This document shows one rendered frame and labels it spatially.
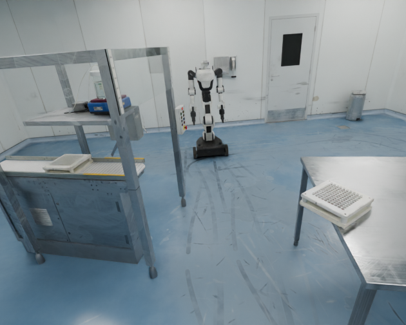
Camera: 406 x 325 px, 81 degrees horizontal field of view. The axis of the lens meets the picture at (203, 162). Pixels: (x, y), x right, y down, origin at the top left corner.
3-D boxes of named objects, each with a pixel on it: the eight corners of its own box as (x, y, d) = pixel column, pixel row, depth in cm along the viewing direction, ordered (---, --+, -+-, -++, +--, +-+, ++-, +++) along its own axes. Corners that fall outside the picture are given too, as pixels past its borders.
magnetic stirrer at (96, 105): (133, 106, 169) (130, 93, 165) (117, 114, 150) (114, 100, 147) (107, 107, 173) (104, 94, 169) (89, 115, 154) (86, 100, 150)
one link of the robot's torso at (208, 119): (203, 125, 395) (200, 96, 391) (213, 124, 396) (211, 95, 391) (203, 124, 380) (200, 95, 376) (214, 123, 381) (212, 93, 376)
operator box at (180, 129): (186, 129, 255) (183, 104, 243) (182, 134, 240) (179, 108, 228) (181, 129, 256) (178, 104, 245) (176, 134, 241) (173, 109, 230)
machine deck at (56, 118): (139, 111, 173) (138, 105, 171) (112, 126, 140) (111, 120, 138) (66, 112, 185) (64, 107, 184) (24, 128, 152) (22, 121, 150)
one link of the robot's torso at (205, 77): (194, 89, 396) (193, 66, 380) (215, 88, 396) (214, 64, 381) (195, 92, 369) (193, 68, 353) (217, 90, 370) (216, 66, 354)
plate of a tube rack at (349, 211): (373, 201, 120) (374, 198, 119) (345, 220, 109) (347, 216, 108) (328, 182, 139) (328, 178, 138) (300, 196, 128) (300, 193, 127)
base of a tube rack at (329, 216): (371, 209, 122) (372, 206, 121) (343, 229, 111) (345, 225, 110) (327, 189, 141) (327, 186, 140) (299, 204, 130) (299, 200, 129)
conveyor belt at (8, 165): (145, 168, 189) (144, 163, 186) (131, 185, 166) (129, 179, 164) (6, 165, 215) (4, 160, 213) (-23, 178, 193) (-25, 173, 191)
